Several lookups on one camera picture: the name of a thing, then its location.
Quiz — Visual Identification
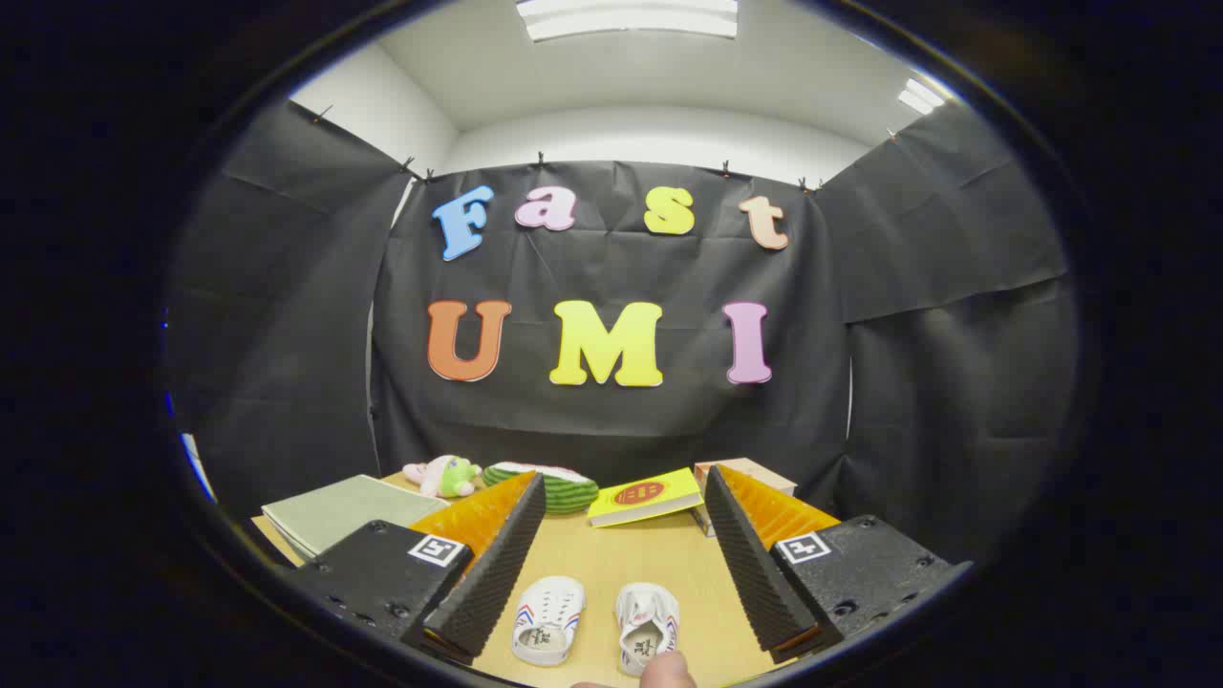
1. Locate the black backdrop cloth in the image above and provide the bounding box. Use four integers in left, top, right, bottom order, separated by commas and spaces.
164, 96, 1081, 565

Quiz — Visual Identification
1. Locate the pink and green plush toy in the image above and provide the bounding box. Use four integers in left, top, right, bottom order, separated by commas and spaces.
402, 455, 483, 499

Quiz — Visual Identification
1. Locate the green fabric storage box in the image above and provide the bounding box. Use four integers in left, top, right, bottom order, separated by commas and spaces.
261, 474, 451, 561

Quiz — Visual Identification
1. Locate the long ceiling light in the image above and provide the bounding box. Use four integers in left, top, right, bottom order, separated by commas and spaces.
516, 0, 740, 42

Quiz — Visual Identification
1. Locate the watermelon slice plush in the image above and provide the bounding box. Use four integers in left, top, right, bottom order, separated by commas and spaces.
481, 462, 601, 516

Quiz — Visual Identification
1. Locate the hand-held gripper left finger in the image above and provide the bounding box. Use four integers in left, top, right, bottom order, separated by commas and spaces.
283, 471, 547, 666

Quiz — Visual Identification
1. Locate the small ceiling light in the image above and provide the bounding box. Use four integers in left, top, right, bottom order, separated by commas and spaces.
896, 76, 947, 116

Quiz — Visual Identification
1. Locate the yellow book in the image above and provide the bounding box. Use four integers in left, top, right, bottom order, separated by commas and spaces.
587, 467, 705, 528

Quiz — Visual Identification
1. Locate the white canvas shoe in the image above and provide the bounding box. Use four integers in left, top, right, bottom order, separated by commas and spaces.
613, 583, 681, 677
511, 575, 586, 667

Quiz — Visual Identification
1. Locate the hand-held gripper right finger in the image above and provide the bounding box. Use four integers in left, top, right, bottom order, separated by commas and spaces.
702, 464, 976, 662

